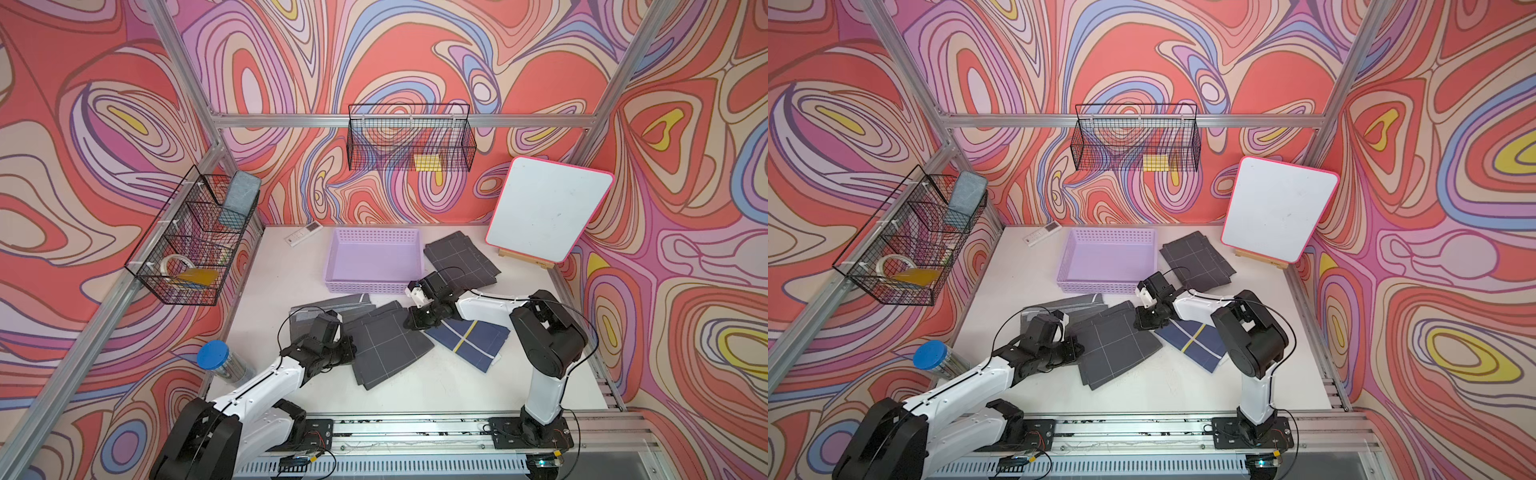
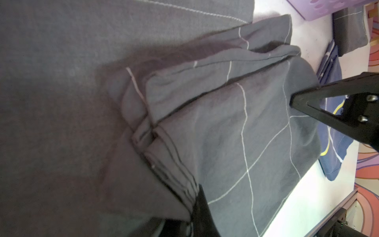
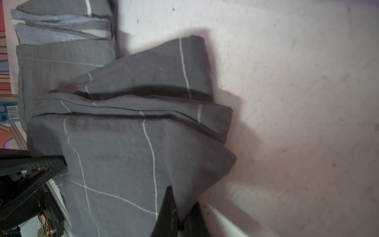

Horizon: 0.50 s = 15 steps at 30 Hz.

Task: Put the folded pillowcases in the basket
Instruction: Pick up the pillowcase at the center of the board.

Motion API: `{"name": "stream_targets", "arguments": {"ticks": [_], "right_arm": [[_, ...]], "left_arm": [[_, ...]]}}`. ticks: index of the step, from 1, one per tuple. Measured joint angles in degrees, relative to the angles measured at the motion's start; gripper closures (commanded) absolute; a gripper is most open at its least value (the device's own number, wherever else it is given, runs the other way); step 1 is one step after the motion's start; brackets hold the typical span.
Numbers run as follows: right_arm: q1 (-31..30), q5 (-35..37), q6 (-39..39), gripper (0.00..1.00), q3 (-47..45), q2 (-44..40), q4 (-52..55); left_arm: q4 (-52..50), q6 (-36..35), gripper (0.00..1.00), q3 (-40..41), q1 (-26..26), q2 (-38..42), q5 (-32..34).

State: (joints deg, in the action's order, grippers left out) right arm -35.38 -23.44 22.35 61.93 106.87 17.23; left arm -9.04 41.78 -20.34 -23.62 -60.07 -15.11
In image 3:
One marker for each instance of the dark grey checked pillowcase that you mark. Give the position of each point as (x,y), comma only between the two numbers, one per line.
(130,129)

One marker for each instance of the plain grey pillowcase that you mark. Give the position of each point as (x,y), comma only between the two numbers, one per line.
(59,41)

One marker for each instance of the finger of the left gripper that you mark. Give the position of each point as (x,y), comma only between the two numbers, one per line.
(22,176)

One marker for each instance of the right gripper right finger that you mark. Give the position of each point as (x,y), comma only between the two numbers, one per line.
(194,224)

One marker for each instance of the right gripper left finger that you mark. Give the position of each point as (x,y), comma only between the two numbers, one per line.
(167,223)

